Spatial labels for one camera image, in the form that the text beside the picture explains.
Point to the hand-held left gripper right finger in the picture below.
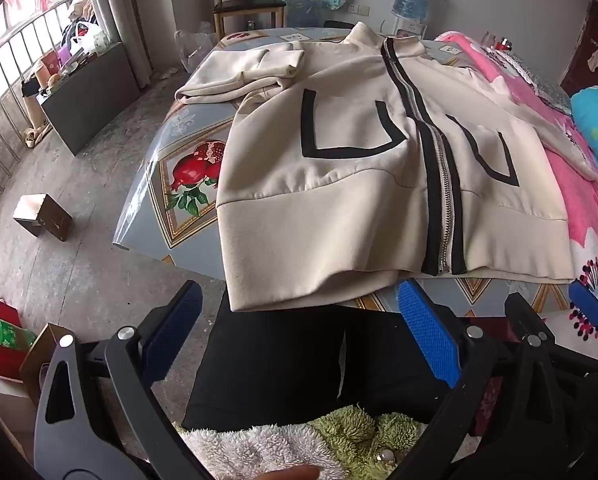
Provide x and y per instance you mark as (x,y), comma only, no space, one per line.
(429,335)

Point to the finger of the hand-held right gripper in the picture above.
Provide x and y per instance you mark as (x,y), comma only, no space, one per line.
(521,310)
(586,305)

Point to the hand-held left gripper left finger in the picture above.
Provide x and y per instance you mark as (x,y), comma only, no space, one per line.
(171,332)

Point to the cream zip jacket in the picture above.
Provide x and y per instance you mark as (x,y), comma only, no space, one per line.
(329,210)

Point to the person's left hand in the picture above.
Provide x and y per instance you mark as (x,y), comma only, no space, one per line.
(294,473)

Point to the pink floral blanket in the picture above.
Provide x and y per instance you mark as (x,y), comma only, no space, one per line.
(594,220)

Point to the open cardboard box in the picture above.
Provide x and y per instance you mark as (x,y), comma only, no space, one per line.
(41,355)

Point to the fluffy white green garment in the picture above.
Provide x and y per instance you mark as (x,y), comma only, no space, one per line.
(259,450)

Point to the green bottle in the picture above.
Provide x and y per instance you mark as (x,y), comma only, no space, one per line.
(9,335)

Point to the brown box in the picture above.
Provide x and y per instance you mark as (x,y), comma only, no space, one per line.
(49,220)

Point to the fruit print tablecloth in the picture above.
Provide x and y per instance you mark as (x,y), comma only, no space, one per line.
(189,125)

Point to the silver sequin cushion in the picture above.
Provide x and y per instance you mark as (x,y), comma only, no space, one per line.
(544,82)

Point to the dark grey cabinet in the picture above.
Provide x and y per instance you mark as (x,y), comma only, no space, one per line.
(94,100)

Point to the beige rag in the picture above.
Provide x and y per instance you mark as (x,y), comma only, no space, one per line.
(593,59)

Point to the brown door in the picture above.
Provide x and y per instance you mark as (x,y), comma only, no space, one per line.
(596,35)

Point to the pink bottle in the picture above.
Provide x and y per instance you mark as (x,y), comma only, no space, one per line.
(488,40)

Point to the clear plastic bag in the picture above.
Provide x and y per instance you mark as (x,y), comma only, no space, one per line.
(191,47)

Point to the white plastic bag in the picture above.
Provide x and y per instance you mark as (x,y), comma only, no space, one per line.
(89,37)

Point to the grey curtain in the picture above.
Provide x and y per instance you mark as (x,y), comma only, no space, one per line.
(124,20)

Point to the wooden chair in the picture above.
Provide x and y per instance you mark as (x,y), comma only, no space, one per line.
(249,6)

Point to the empty clear water jug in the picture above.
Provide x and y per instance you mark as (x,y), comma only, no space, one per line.
(304,10)

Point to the wall socket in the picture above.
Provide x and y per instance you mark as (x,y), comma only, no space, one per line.
(361,9)

